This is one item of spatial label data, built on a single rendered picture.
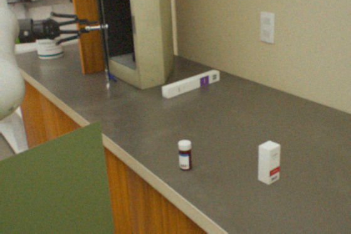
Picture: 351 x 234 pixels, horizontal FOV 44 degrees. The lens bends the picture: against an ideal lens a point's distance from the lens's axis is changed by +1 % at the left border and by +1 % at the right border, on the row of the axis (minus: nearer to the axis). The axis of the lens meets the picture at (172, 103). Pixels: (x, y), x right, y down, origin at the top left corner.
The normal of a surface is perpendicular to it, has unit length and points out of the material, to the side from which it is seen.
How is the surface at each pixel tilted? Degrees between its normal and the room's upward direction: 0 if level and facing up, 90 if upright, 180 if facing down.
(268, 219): 0
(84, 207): 90
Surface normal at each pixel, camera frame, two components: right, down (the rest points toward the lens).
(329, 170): -0.06, -0.93
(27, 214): 0.72, 0.22
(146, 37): 0.55, 0.28
